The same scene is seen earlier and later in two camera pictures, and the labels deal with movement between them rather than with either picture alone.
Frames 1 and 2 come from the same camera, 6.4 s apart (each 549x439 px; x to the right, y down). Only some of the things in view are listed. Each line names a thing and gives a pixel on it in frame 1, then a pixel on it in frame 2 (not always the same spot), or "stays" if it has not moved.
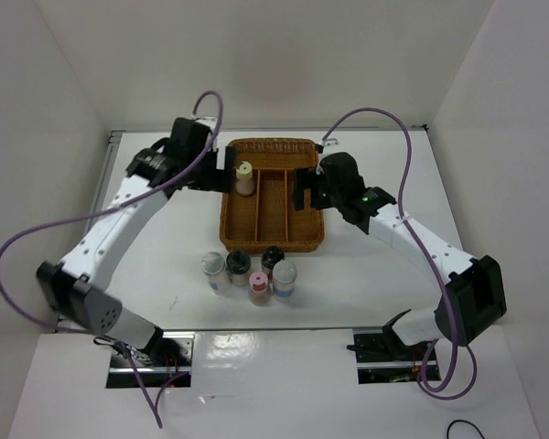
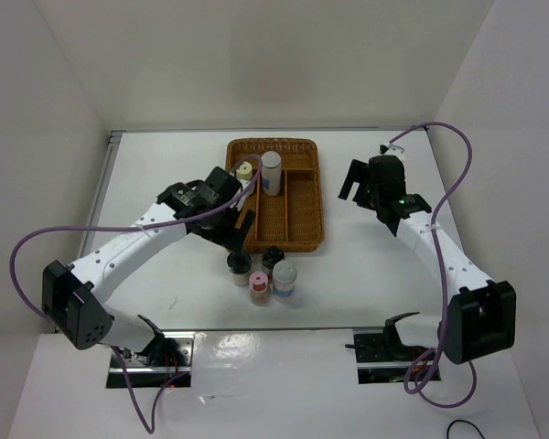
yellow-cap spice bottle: [244, 184] stays
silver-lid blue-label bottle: [284, 275] stays
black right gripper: [305, 178] to [357, 173]
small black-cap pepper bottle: [271, 255] stays
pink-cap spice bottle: [258, 288] stays
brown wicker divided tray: [267, 218] stays
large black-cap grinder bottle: [238, 264] stays
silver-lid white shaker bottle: [213, 265] to [271, 173]
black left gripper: [219, 180] to [218, 237]
